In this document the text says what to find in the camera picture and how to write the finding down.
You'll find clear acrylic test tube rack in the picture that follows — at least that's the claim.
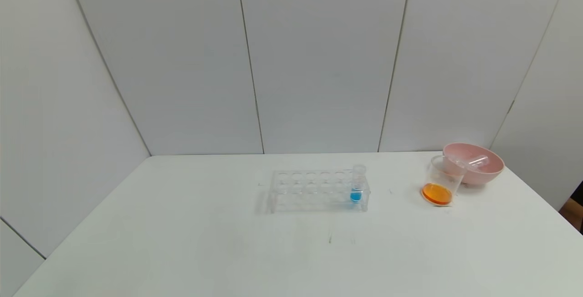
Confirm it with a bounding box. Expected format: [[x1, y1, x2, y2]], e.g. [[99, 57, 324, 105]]
[[266, 166, 370, 213]]

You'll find clear glass beaker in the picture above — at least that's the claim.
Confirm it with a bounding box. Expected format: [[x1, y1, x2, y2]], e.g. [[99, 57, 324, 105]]
[[421, 155, 466, 206]]

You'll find test tube with yellow pigment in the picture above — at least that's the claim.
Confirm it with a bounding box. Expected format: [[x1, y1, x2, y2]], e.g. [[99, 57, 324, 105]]
[[465, 155, 491, 170]]

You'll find pink bowl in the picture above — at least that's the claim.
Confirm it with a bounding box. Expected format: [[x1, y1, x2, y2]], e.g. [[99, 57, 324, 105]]
[[443, 143, 505, 185]]

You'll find test tube with blue pigment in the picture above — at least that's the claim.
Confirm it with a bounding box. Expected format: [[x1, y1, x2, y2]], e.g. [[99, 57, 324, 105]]
[[351, 164, 367, 203]]

